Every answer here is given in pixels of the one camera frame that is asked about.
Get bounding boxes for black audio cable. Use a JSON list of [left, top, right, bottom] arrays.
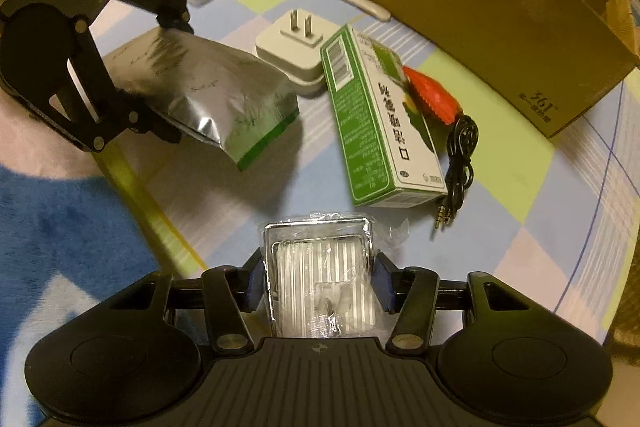
[[432, 114, 481, 230]]

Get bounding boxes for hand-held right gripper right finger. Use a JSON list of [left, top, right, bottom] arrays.
[[372, 249, 538, 350]]

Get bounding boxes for silver foil pouch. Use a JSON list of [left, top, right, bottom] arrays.
[[102, 29, 301, 172]]

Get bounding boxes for green white medicine box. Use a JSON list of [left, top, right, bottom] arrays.
[[320, 23, 449, 208]]

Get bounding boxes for blue pink fleece garment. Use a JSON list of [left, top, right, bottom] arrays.
[[0, 92, 211, 358]]

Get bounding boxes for red candy packet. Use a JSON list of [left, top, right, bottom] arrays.
[[400, 66, 466, 125]]

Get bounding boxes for plastic metal hook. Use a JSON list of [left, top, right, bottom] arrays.
[[262, 212, 418, 340]]

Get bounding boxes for white small boxes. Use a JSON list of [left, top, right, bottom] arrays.
[[255, 8, 333, 96]]

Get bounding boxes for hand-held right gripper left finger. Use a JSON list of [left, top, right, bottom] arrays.
[[102, 249, 271, 353]]

